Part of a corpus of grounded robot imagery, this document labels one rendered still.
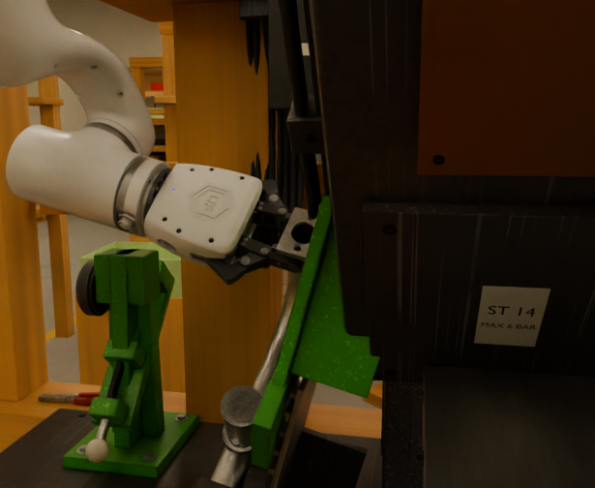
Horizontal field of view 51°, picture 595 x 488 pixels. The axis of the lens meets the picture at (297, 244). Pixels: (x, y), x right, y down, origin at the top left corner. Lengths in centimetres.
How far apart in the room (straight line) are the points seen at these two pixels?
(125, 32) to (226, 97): 1061
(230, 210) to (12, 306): 57
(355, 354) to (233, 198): 21
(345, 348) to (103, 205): 29
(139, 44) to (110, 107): 1065
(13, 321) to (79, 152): 50
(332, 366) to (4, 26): 40
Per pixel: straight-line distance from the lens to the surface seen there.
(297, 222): 62
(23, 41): 61
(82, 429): 98
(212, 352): 97
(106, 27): 1163
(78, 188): 67
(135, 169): 65
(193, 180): 65
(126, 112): 73
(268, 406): 54
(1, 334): 114
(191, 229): 62
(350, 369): 54
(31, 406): 114
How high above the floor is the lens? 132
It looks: 10 degrees down
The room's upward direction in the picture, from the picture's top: straight up
